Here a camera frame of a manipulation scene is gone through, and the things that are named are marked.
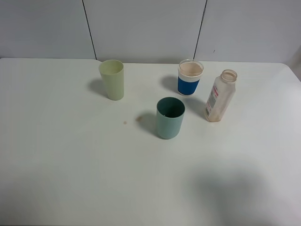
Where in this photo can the clear plastic drink bottle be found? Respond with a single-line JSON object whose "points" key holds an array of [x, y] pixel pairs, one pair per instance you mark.
{"points": [[223, 89]]}

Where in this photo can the teal green plastic cup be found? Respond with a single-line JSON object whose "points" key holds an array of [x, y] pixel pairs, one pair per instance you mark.
{"points": [[170, 113]]}

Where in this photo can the pale yellow-green plastic cup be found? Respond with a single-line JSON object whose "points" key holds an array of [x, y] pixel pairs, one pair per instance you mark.
{"points": [[112, 74]]}

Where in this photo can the clear cup with blue sleeve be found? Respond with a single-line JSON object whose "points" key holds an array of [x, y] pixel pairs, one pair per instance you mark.
{"points": [[189, 74]]}

